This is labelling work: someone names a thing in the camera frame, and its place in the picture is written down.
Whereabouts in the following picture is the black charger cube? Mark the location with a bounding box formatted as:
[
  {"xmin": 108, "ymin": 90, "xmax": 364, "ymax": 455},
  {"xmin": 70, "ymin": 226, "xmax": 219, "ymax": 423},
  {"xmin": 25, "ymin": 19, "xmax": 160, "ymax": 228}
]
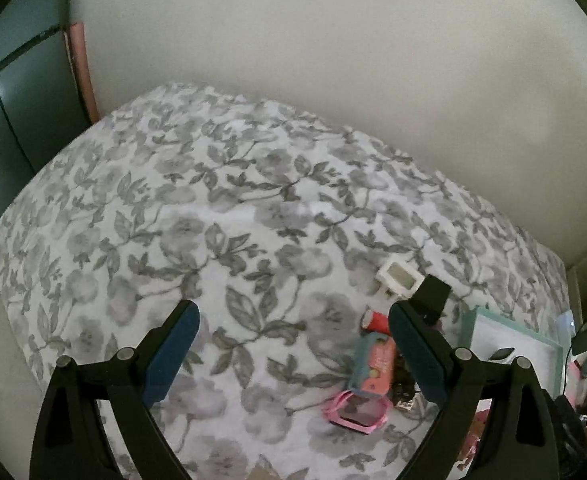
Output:
[{"xmin": 409, "ymin": 274, "xmax": 451, "ymax": 326}]

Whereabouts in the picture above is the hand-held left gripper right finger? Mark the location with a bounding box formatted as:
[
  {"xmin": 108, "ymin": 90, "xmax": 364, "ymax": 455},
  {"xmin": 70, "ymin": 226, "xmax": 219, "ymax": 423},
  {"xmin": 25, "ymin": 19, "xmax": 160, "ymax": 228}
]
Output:
[{"xmin": 388, "ymin": 300, "xmax": 559, "ymax": 480}]

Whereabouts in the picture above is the pink door trim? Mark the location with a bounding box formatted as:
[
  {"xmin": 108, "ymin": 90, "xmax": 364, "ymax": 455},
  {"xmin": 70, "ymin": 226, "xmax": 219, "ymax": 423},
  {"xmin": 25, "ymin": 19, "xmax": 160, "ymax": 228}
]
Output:
[{"xmin": 63, "ymin": 21, "xmax": 99, "ymax": 126}]

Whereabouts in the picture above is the pink toy watch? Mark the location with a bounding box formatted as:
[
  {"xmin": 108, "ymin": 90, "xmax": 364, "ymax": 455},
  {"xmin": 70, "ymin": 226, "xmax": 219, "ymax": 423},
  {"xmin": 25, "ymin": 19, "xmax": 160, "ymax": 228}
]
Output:
[{"xmin": 322, "ymin": 391, "xmax": 391, "ymax": 435}]

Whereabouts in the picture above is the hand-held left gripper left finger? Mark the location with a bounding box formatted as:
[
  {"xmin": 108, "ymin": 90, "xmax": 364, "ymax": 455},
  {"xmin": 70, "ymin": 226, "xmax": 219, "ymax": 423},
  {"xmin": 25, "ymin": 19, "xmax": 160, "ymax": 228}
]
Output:
[{"xmin": 29, "ymin": 300, "xmax": 201, "ymax": 480}]

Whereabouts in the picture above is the floral bedspread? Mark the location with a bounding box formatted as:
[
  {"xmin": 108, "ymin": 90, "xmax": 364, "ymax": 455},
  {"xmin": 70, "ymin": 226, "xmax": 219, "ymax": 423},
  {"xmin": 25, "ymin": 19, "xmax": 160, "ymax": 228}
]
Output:
[{"xmin": 0, "ymin": 80, "xmax": 574, "ymax": 480}]

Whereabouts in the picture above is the teal shallow cardboard box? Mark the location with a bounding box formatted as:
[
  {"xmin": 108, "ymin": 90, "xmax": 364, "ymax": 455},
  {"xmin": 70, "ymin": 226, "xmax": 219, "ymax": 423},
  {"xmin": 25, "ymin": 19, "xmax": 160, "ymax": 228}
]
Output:
[{"xmin": 456, "ymin": 306, "xmax": 565, "ymax": 401}]

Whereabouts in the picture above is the small red toy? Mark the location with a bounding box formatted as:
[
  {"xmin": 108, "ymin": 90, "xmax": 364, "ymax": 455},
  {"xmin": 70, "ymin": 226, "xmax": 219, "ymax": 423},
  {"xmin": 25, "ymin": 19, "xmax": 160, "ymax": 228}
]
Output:
[{"xmin": 362, "ymin": 310, "xmax": 391, "ymax": 336}]

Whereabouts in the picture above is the teal door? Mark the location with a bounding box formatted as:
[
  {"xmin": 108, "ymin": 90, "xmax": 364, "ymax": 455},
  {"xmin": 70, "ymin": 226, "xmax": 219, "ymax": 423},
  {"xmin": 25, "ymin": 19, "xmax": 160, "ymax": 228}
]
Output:
[{"xmin": 0, "ymin": 0, "xmax": 91, "ymax": 231}]

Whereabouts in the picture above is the small white frame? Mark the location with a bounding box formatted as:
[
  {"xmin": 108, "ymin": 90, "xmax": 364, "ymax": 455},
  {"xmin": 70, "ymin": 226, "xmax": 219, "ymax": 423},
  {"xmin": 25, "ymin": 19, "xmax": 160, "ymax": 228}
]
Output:
[{"xmin": 376, "ymin": 255, "xmax": 424, "ymax": 297}]

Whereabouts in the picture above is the pink doll toy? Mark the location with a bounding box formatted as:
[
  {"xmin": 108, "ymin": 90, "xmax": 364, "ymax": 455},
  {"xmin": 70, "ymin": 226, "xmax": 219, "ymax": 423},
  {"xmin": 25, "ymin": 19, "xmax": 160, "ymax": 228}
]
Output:
[{"xmin": 461, "ymin": 407, "xmax": 491, "ymax": 466}]

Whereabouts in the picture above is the key-pattern metal lighter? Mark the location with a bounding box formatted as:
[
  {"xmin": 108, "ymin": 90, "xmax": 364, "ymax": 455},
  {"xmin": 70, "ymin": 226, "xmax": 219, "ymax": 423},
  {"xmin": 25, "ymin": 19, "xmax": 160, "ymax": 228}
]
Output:
[{"xmin": 391, "ymin": 355, "xmax": 424, "ymax": 411}]

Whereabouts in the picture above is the salmon and teal case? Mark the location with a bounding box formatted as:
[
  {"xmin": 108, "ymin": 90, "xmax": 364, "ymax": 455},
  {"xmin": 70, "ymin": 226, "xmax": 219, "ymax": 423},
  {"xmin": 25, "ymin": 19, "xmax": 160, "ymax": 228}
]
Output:
[{"xmin": 347, "ymin": 334, "xmax": 399, "ymax": 397}]

